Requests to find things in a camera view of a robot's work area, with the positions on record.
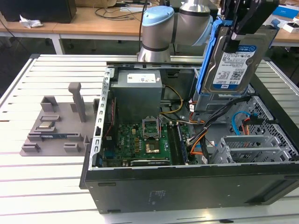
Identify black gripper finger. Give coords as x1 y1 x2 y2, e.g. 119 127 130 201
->
224 32 241 53

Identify hard disk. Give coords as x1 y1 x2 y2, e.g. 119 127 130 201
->
196 18 281 95

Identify metal disk bay cage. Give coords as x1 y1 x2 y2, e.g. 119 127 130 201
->
192 69 256 114

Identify blue product box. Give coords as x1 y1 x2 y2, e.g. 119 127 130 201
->
275 4 299 18

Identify white box black insert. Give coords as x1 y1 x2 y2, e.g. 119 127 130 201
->
282 20 299 34

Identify grey metal drive cage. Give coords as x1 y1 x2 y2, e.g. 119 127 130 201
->
211 134 292 164

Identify metal socket cover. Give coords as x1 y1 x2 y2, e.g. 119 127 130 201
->
142 117 162 139

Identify grey power supply unit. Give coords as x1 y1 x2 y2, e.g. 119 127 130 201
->
109 70 163 125

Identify installed blue RAM stick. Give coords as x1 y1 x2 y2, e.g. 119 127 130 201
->
176 123 189 164

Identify CPU socket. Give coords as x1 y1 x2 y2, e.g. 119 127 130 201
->
144 142 160 155

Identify green motherboard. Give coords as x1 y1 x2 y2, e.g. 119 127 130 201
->
102 122 199 168

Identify black graphics card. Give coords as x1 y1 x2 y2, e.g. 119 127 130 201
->
129 158 172 167

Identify black open PC case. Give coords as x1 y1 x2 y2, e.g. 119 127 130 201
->
79 61 299 215

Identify black cabinet box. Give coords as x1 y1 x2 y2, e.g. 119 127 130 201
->
0 0 78 24

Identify RAM stick blue label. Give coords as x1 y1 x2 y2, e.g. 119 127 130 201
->
40 133 70 139

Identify silver CPU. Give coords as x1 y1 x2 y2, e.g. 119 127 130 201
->
38 122 56 130

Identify grey parts rack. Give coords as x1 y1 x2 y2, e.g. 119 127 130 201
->
19 81 104 158

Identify crumpled white paper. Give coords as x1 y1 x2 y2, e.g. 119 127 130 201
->
19 14 44 29

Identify wooden desk white frame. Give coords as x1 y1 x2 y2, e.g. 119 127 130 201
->
53 6 211 56
268 14 299 48
0 16 60 56

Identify black sleeved cable bundle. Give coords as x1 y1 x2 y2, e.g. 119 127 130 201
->
186 95 260 146

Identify blue data wire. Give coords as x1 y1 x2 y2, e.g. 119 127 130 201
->
232 111 257 137

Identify orange power wire black plug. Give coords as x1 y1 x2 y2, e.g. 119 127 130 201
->
241 113 274 136

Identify red yellow black wires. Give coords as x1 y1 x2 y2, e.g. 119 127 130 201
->
188 99 207 126

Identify orange yellow wire bundle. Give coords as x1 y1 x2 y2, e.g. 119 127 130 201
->
189 134 211 156

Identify thin red wire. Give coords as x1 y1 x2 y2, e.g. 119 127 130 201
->
103 98 118 139

